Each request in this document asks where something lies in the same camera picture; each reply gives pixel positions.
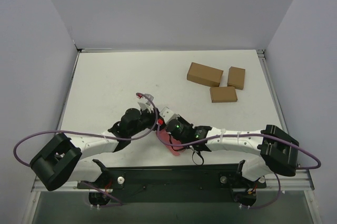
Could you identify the small brown box right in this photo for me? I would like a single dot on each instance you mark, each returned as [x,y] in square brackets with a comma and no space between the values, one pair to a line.
[236,78]

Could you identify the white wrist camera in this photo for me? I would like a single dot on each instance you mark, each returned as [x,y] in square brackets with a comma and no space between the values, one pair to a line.
[144,101]
[166,115]

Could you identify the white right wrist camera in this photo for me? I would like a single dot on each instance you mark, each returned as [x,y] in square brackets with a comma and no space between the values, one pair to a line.
[166,115]

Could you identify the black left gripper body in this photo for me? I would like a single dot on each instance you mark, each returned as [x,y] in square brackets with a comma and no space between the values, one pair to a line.
[151,118]

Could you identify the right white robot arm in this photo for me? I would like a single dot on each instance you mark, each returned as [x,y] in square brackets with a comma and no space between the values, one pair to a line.
[272,147]

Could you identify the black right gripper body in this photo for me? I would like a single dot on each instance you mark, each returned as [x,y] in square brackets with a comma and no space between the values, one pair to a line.
[163,126]

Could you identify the aluminium frame rail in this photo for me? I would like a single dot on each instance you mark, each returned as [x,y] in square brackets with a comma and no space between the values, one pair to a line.
[301,182]

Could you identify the brown cardboard box front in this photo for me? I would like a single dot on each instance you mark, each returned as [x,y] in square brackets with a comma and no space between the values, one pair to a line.
[223,94]

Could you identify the pink cardboard box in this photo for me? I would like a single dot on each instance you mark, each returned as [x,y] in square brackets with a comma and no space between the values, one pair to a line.
[167,140]

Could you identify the large brown cardboard box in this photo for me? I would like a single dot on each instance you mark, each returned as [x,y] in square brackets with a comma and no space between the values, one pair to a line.
[204,75]

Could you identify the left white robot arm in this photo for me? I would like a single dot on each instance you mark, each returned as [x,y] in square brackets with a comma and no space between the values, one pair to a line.
[63,158]

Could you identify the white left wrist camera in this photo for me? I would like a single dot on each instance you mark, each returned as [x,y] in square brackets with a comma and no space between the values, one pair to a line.
[144,101]

